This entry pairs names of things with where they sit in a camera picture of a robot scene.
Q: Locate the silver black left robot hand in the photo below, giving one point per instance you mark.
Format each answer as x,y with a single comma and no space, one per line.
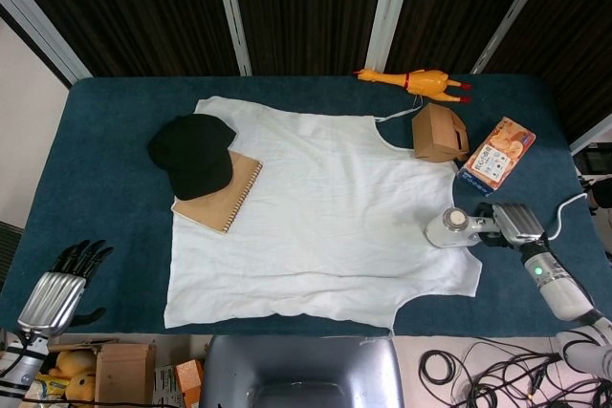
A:
52,303

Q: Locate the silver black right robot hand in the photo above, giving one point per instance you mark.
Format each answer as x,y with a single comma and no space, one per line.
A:
518,224

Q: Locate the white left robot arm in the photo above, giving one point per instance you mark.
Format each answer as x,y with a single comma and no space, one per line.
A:
19,379

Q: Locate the white sleeveless shirt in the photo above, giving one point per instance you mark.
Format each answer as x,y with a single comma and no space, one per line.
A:
287,236

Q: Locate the yellow plush toy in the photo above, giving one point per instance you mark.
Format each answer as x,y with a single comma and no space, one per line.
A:
74,365

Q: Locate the black ribbed floor mat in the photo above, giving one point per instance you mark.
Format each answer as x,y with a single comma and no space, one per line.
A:
8,250

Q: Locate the orange blue snack box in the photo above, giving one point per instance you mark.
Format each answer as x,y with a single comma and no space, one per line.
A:
497,155

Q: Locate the large brown cardboard carton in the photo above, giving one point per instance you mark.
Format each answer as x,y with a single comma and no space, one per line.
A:
124,374

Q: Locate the black screen device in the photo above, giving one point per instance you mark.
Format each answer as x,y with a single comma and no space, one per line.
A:
595,157

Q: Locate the small brown cardboard box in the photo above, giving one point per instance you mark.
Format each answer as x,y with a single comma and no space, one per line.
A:
437,133

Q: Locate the white printed carton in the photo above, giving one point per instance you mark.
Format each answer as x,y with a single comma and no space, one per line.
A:
167,386

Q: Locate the orange packet box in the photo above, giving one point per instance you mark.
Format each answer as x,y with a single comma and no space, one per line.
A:
189,379

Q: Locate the dark blue table cover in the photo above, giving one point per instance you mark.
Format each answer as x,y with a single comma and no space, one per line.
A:
95,140

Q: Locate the yellow rubber chicken toy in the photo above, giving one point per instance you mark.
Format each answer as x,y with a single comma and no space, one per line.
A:
425,80

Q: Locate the black baseball cap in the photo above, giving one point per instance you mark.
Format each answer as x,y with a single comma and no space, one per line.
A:
191,155

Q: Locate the brown spiral notebook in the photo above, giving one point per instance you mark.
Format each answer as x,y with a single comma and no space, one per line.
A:
229,193

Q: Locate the silver slotted metal post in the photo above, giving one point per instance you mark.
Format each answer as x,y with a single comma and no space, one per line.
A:
43,21
232,11
389,11
511,16
593,133

